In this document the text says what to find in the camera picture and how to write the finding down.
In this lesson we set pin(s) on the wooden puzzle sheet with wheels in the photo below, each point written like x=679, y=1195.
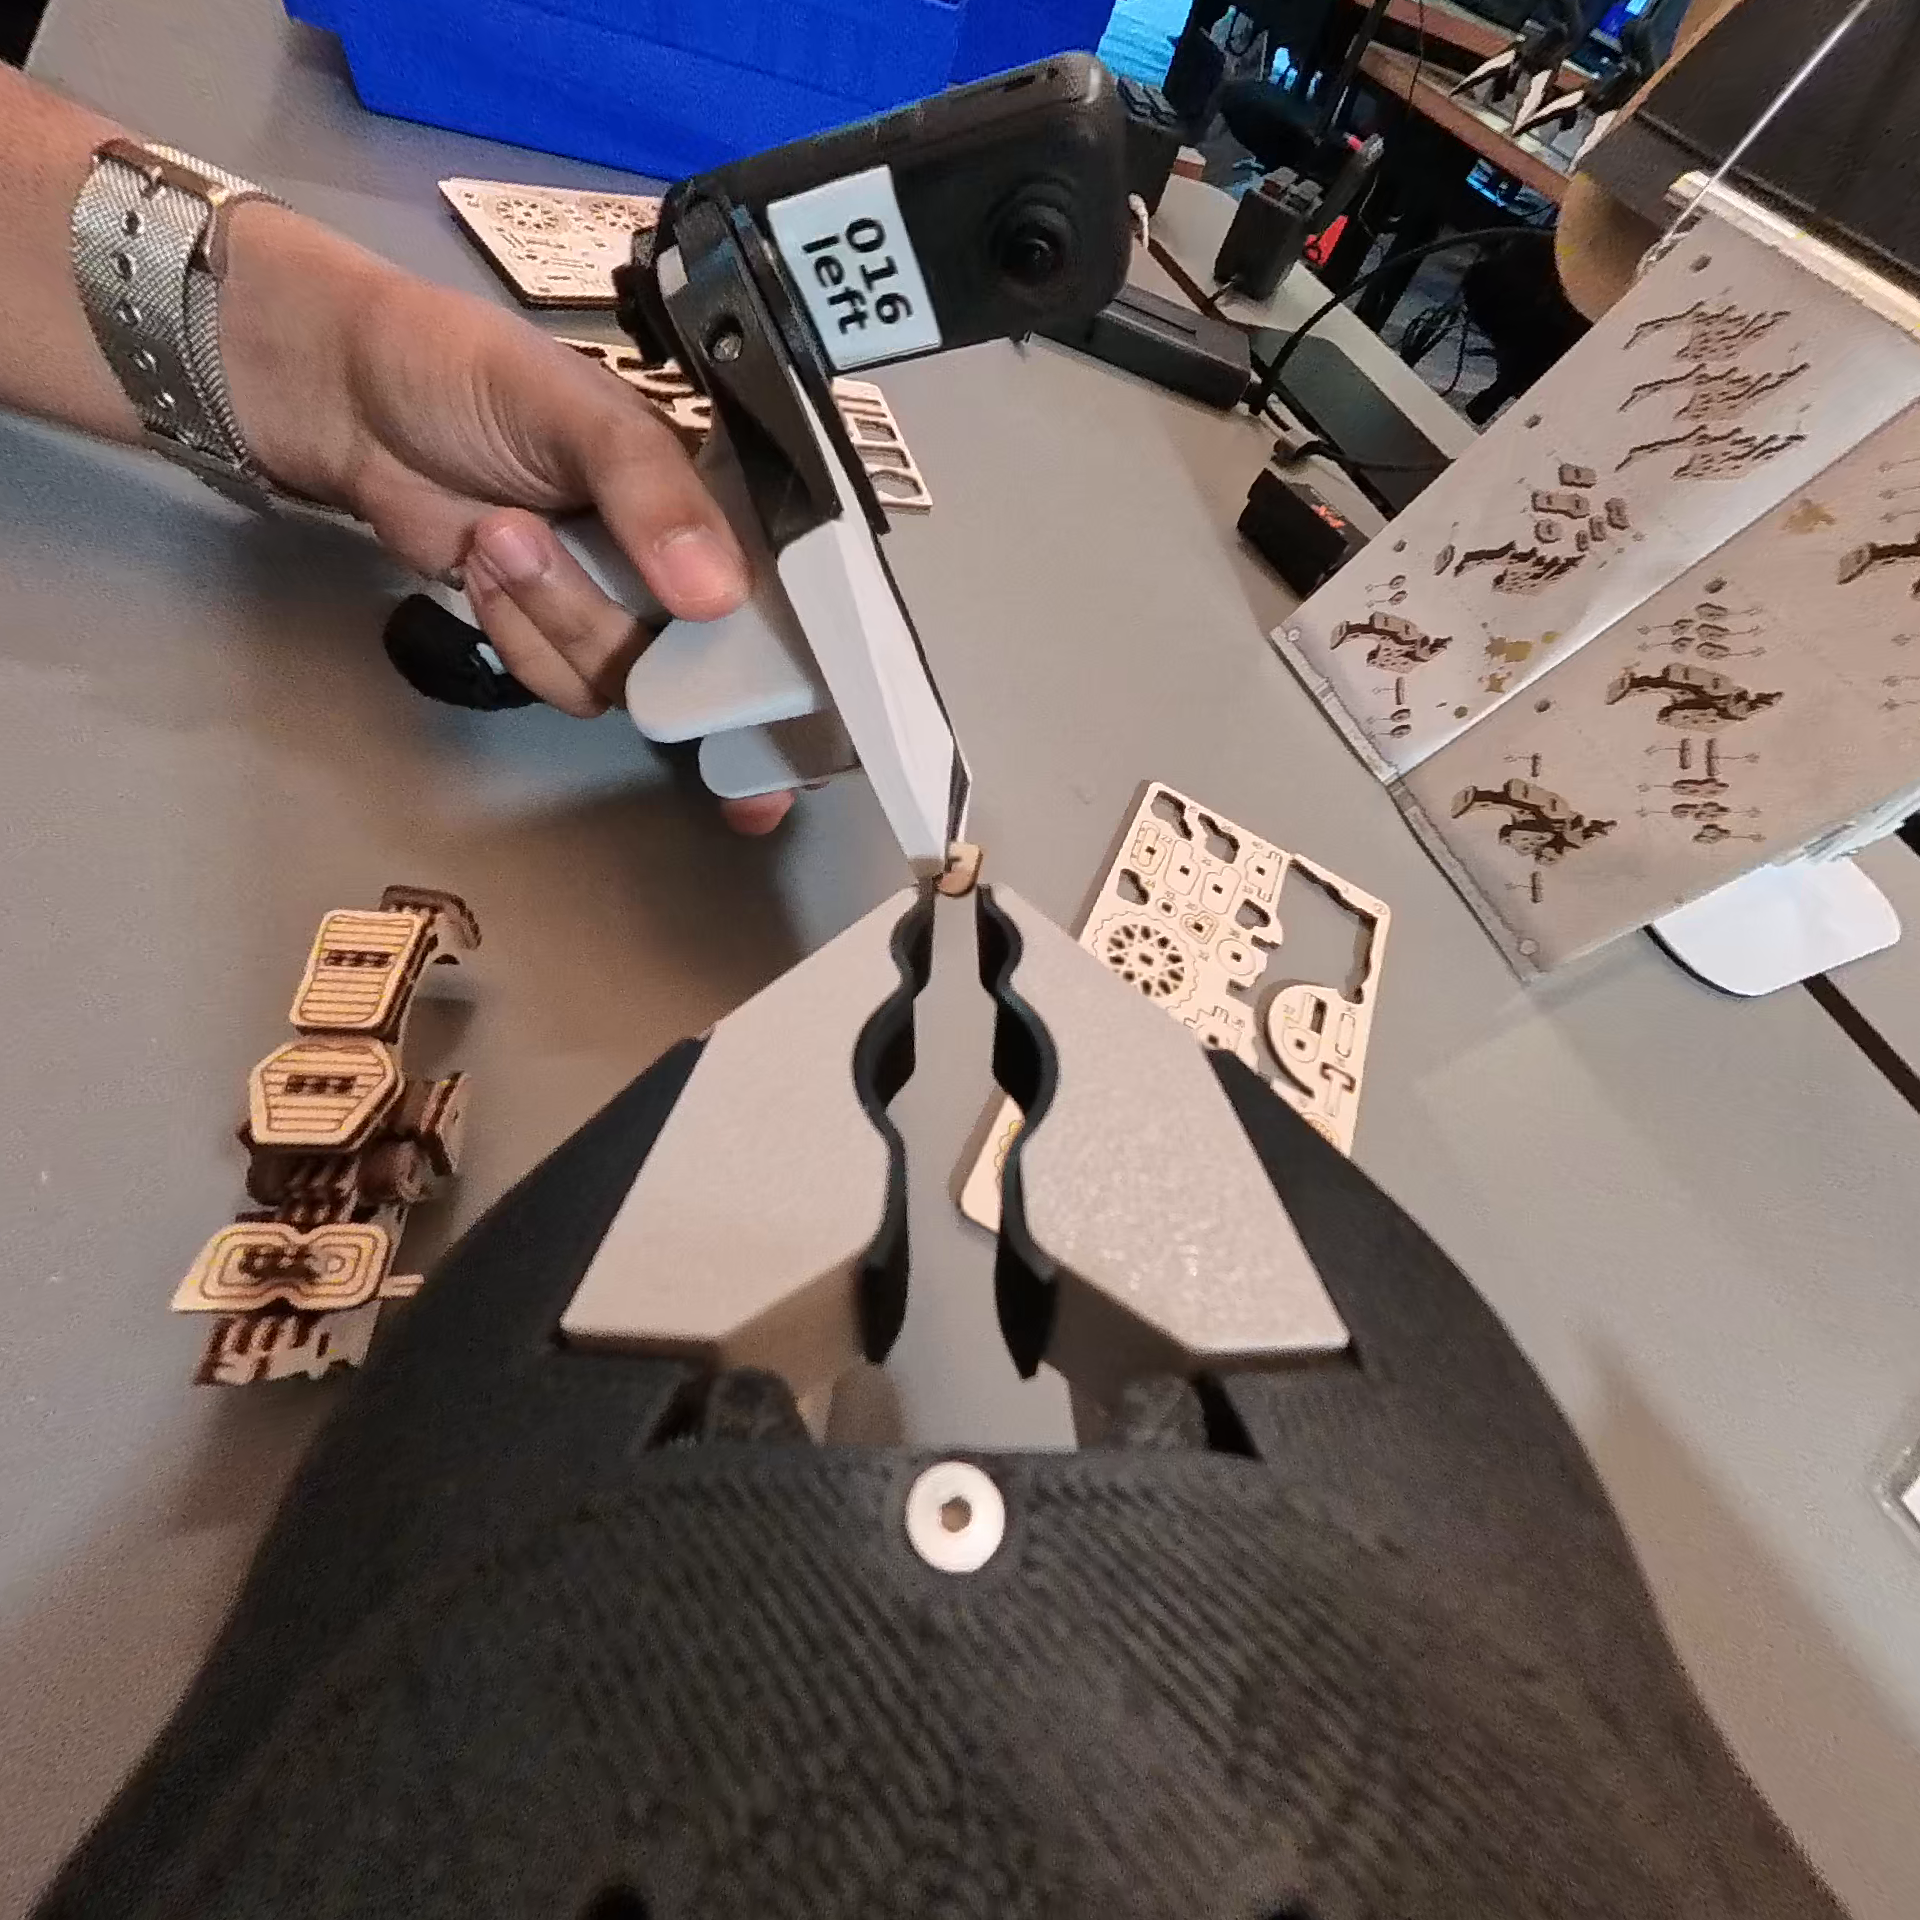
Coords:
x=1283, y=1020

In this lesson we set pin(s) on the instruction booklet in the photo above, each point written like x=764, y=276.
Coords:
x=1620, y=630

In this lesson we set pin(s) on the black power adapter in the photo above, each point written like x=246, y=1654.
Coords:
x=1171, y=352

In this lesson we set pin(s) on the small engraved wooden puzzle sheet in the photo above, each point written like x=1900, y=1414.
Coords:
x=570, y=241

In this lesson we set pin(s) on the silver mesh wristwatch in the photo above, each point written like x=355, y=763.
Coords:
x=150, y=285

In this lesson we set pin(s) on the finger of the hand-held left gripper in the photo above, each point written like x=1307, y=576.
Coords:
x=884, y=690

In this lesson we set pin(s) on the black charger device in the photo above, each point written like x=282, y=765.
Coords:
x=1268, y=233

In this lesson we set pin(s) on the background gripper device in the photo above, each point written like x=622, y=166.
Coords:
x=1545, y=90

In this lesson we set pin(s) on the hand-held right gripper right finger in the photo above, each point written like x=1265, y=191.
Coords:
x=1155, y=1200

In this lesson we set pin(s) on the small wooden puzzle piece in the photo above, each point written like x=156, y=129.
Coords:
x=960, y=867

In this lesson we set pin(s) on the blue plastic bin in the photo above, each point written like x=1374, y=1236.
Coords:
x=600, y=74

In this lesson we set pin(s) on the person's left forearm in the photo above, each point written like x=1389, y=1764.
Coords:
x=39, y=255

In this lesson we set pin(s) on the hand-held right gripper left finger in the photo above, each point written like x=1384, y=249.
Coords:
x=734, y=1185

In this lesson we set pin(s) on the person's left hand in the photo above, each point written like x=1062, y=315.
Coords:
x=450, y=435

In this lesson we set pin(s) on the assembled wooden model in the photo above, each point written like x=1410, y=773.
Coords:
x=322, y=1080

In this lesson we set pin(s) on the small black box red mark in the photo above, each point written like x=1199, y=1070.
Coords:
x=1305, y=532

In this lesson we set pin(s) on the wooden puzzle sheet with slots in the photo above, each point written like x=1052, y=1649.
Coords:
x=840, y=412

